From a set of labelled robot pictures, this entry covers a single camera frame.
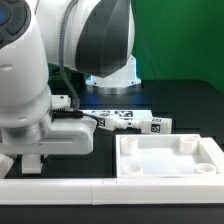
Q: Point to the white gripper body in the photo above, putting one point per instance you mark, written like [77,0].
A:
[54,129]

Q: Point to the white square tabletop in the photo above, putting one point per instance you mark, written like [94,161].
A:
[172,155]

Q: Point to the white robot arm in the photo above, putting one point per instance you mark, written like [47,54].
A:
[93,37]

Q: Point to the white tag sheet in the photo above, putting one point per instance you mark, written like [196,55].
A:
[123,114]

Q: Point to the white U-shaped fence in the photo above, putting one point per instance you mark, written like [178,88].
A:
[119,190]

